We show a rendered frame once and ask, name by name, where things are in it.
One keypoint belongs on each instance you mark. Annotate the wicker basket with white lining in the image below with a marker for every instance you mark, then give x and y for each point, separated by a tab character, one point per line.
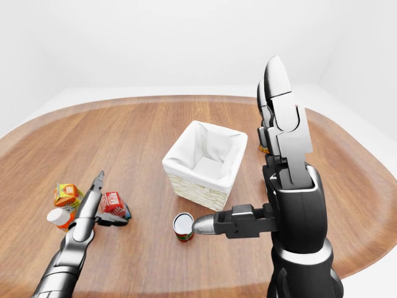
204	166

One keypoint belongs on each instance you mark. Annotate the orange bottle with white cap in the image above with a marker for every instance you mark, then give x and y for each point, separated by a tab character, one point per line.
58	218

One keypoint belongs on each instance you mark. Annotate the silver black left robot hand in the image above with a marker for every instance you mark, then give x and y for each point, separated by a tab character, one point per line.
81	228

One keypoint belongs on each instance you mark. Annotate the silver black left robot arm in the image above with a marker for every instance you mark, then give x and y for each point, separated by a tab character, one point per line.
60	270

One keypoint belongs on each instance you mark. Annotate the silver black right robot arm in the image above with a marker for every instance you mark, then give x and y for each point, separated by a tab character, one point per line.
305	276

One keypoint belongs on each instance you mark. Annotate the red milk carton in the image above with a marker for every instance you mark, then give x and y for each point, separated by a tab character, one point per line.
112	203

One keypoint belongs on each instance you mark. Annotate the small orange yellow item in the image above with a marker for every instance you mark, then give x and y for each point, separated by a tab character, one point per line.
263	150

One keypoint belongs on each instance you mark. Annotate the tin can with red label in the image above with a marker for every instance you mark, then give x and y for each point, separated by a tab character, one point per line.
183	228

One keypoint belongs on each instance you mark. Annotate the orange juice carton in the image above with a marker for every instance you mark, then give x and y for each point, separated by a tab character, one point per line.
65	194

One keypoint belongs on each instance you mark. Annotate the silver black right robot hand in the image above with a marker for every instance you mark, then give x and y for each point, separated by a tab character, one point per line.
299	214

